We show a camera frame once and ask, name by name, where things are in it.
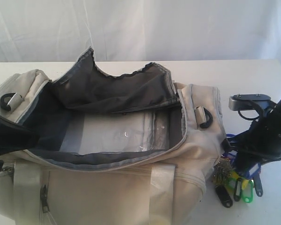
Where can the clear plastic bag liner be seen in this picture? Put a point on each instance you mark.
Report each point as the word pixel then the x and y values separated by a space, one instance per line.
pixel 117 133

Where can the bunch of coloured key tags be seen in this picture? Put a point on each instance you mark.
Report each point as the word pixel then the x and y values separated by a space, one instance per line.
pixel 236 176

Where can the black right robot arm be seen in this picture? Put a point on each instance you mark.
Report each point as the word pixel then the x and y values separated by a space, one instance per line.
pixel 271 111

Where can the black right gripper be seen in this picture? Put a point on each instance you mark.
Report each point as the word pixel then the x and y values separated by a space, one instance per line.
pixel 260 144

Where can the beige duffel bag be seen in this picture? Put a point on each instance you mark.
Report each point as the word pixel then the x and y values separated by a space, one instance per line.
pixel 44 186

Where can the white backdrop curtain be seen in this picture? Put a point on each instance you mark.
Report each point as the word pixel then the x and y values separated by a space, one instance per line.
pixel 60 30

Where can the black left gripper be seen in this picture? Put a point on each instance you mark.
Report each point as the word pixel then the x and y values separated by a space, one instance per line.
pixel 14 137

